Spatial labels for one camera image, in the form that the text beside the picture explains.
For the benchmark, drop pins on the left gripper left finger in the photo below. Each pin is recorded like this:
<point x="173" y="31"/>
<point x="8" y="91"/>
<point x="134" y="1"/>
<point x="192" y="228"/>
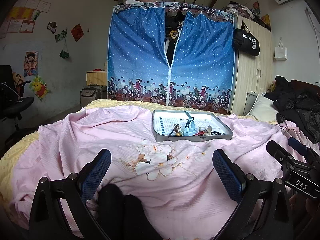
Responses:
<point x="47" y="218"/>

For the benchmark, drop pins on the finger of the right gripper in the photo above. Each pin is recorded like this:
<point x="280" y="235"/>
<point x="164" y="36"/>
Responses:
<point x="281" y="155"/>

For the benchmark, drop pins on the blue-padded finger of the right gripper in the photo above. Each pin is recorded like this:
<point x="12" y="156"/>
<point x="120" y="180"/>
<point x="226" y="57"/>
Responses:
<point x="297" y="146"/>

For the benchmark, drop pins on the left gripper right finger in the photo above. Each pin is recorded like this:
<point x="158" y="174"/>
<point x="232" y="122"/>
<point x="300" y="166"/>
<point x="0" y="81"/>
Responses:
<point x="263" y="210"/>

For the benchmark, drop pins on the beige plastic hair claw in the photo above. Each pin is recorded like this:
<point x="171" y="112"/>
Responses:
<point x="205" y="130"/>

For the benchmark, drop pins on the sparkly crystal brooch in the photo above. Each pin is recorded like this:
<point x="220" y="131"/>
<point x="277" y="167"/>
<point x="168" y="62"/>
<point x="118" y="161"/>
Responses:
<point x="178" y="129"/>

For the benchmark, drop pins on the black hair stick pin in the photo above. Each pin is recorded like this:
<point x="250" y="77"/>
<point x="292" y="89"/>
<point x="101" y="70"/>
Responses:
<point x="173" y="130"/>

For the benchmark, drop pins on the person's right hand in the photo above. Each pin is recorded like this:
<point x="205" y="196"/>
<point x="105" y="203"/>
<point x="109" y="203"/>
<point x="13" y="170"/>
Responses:
<point x="303" y="206"/>

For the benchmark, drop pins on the black jacket pile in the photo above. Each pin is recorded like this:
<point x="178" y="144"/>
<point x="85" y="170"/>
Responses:
<point x="298" y="102"/>

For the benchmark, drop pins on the white pillow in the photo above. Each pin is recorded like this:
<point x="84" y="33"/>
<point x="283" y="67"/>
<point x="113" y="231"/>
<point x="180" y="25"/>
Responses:
<point x="263" y="109"/>

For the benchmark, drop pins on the grey bedside drawer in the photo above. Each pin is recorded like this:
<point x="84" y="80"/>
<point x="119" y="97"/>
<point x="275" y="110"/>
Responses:
<point x="250" y="100"/>

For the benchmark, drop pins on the pink bed sheet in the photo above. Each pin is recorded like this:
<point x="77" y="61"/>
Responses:
<point x="182" y="194"/>

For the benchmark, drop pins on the yellow fleece blanket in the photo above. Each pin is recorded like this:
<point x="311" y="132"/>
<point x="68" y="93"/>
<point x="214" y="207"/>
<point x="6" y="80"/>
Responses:
<point x="15" y="159"/>

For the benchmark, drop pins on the wooden wardrobe cabinet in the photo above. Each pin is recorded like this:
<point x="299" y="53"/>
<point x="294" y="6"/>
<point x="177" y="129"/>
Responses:
<point x="251" y="74"/>

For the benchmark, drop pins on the white paper gift bag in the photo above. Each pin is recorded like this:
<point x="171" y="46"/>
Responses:
<point x="280" y="52"/>

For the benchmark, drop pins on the grey shallow tray box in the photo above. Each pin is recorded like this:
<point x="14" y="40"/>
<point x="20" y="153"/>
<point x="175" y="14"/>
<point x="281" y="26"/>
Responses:
<point x="164" y="121"/>

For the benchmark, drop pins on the black hanging tote bag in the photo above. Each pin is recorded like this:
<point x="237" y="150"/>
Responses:
<point x="244" y="41"/>

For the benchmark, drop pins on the blue fabric wardrobe cover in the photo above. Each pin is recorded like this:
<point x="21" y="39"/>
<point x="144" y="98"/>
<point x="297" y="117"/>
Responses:
<point x="171" y="53"/>

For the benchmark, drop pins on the black office chair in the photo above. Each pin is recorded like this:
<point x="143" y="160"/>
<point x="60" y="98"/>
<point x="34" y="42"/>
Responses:
<point x="13" y="103"/>

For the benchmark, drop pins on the dark suitcase bag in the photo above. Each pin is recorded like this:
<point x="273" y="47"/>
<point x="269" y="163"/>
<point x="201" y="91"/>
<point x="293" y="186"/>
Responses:
<point x="92" y="92"/>

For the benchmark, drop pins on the light wooden side cabinet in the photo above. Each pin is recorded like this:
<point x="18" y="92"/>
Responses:
<point x="96" y="77"/>

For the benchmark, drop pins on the winnie pooh wall poster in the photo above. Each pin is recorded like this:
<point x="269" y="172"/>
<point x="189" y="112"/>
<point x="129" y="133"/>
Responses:
<point x="39" y="87"/>

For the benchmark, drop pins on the cartoon anime wall poster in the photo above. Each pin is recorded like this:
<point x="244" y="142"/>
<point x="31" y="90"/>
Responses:
<point x="30" y="63"/>

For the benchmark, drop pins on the green hanging wall pouch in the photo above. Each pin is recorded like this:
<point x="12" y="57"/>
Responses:
<point x="64" y="55"/>

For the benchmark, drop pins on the red paper wall decoration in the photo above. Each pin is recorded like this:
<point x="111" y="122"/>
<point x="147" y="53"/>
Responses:
<point x="77" y="32"/>

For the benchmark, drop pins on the wall certificates cluster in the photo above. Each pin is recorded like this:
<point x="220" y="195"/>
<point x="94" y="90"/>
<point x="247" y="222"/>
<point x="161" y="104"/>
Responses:
<point x="22" y="17"/>

